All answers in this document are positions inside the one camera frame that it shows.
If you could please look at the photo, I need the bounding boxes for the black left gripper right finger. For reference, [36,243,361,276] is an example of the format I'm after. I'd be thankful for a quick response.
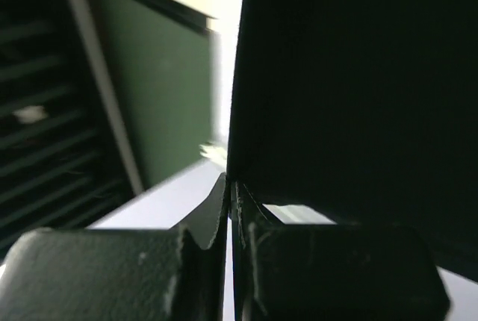
[231,182,450,320]

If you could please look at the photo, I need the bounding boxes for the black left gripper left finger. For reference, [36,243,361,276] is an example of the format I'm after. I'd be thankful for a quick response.
[1,175,229,320]

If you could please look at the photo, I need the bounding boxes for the black floral print t-shirt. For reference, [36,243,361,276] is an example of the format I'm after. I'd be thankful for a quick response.
[227,0,477,280]

